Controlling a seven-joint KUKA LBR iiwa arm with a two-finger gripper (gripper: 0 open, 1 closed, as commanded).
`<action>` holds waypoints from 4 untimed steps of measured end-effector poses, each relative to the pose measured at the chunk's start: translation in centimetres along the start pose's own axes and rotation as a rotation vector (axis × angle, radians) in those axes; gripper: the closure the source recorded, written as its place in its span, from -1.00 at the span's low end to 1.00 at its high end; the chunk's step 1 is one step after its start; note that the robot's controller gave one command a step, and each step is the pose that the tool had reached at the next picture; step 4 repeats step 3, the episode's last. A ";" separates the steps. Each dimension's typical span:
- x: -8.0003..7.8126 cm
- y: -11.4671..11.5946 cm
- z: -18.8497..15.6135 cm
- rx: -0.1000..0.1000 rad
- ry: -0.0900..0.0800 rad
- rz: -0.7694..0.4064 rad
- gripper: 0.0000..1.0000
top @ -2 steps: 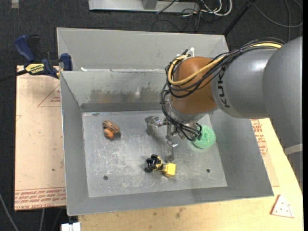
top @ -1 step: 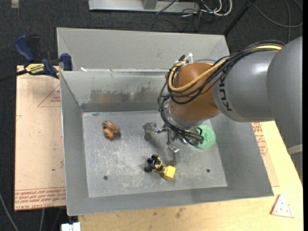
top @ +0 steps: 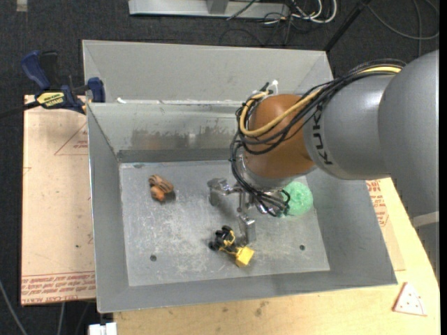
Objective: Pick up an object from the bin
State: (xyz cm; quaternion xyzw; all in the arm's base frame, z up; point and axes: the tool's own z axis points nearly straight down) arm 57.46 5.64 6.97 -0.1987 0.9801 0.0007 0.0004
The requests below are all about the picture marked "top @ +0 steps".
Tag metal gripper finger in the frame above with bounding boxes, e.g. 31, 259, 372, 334
207, 177, 232, 207
237, 214, 258, 244

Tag yellow and black toy digger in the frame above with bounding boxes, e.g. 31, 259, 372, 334
208, 225, 256, 268

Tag green foam ball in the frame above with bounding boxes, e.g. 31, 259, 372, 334
279, 181, 314, 217

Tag orange striped toy tiger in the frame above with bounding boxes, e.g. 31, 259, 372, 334
147, 174, 175, 202

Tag grey metal bin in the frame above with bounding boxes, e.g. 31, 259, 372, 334
82, 39, 399, 314

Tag brown cardboard board red print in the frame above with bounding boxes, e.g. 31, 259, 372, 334
20, 94, 406, 306

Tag white triangular sanding pad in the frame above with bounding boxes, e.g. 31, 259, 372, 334
392, 281, 428, 317

